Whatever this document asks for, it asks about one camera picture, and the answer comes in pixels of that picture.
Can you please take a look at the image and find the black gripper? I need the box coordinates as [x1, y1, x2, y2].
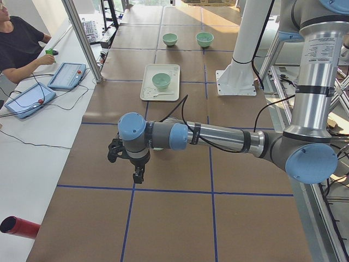
[130, 156, 150, 183]

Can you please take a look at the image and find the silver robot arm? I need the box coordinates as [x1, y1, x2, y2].
[107, 1, 348, 184]

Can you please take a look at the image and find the white plastic spoon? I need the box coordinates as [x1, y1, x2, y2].
[152, 92, 174, 98]

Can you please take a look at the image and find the pale green serving tray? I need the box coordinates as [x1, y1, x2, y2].
[140, 64, 180, 102]

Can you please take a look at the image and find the green bowl on tray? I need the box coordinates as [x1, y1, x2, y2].
[152, 73, 171, 90]

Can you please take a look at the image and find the blue teach pendant far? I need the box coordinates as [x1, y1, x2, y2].
[47, 62, 87, 90]

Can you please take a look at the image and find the blue teach pendant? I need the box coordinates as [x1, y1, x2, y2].
[4, 82, 56, 119]
[47, 62, 87, 90]

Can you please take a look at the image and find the blue teach pendant near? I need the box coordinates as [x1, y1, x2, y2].
[4, 82, 56, 119]

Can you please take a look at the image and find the red cylinder tube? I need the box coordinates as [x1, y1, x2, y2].
[1, 216, 40, 239]

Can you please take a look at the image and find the green handheld device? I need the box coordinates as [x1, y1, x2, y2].
[43, 49, 58, 65]

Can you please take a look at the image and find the green bowl with ice cubes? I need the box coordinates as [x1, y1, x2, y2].
[196, 32, 214, 48]

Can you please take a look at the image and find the black keyboard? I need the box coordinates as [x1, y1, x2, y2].
[82, 21, 101, 45]

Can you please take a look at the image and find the person in black shirt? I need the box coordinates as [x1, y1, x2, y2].
[1, 3, 56, 84]

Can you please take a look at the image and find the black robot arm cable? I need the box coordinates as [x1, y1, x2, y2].
[159, 56, 297, 153]

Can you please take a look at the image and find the aluminium frame post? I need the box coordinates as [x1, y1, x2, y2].
[62, 0, 103, 83]

